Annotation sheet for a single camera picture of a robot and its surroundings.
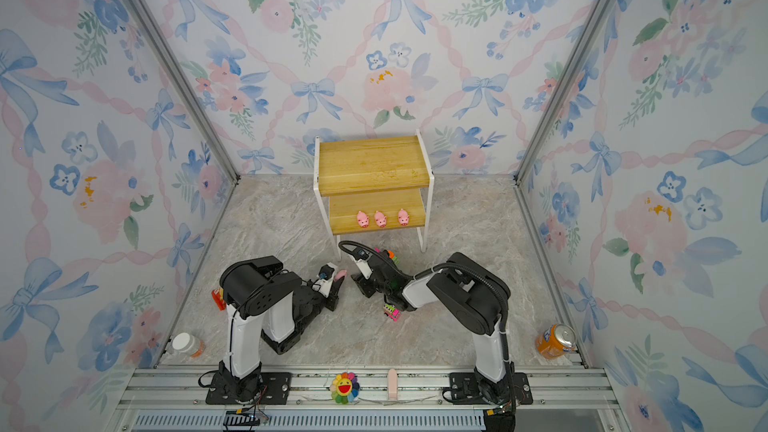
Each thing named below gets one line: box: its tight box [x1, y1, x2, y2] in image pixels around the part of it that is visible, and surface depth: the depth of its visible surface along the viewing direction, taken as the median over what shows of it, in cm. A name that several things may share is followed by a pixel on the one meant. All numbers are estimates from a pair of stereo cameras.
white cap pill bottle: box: [172, 332, 201, 356], surface depth 76 cm
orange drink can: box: [535, 324, 577, 359], surface depth 74 cm
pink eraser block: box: [388, 369, 399, 400], surface depth 74 cm
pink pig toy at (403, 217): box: [398, 208, 410, 226], surface depth 87 cm
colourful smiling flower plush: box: [330, 372, 360, 405], surface depth 75 cm
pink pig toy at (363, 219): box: [357, 210, 369, 228], surface depth 87 cm
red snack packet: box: [211, 287, 227, 311], surface depth 89 cm
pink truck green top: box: [383, 304, 401, 322], surface depth 86 cm
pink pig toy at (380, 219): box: [374, 211, 387, 228], surface depth 87 cm
